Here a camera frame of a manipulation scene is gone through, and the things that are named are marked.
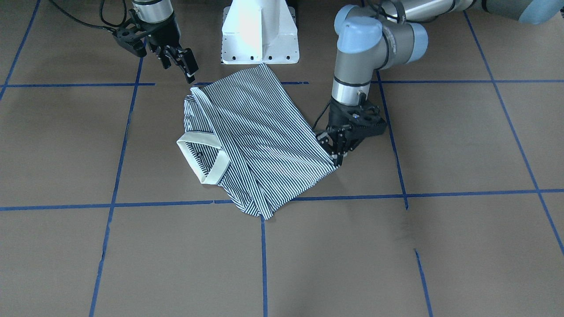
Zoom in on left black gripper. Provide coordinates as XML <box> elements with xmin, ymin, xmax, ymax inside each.
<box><xmin>317</xmin><ymin>99</ymin><xmax>387</xmax><ymax>167</ymax></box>

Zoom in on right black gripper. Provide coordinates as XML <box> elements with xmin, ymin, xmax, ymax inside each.
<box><xmin>143</xmin><ymin>18</ymin><xmax>199</xmax><ymax>84</ymax></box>

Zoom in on blue white striped polo shirt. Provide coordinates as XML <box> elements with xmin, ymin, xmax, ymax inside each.
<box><xmin>177</xmin><ymin>64</ymin><xmax>336</xmax><ymax>219</ymax></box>

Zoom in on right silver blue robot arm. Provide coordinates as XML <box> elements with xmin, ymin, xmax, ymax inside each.
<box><xmin>132</xmin><ymin>0</ymin><xmax>199</xmax><ymax>84</ymax></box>

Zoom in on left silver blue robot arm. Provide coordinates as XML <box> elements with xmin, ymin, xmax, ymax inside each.
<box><xmin>316</xmin><ymin>0</ymin><xmax>563</xmax><ymax>166</ymax></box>

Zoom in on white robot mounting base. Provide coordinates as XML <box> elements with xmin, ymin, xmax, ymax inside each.
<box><xmin>220</xmin><ymin>0</ymin><xmax>300</xmax><ymax>65</ymax></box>

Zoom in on blue tape grid lines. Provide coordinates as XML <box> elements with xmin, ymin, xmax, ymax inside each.
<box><xmin>0</xmin><ymin>0</ymin><xmax>564</xmax><ymax>317</ymax></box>

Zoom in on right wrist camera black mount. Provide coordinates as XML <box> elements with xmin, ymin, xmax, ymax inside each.
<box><xmin>111</xmin><ymin>19</ymin><xmax>147</xmax><ymax>58</ymax></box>

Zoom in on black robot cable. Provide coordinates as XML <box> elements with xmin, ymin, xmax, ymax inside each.
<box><xmin>48</xmin><ymin>0</ymin><xmax>128</xmax><ymax>31</ymax></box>

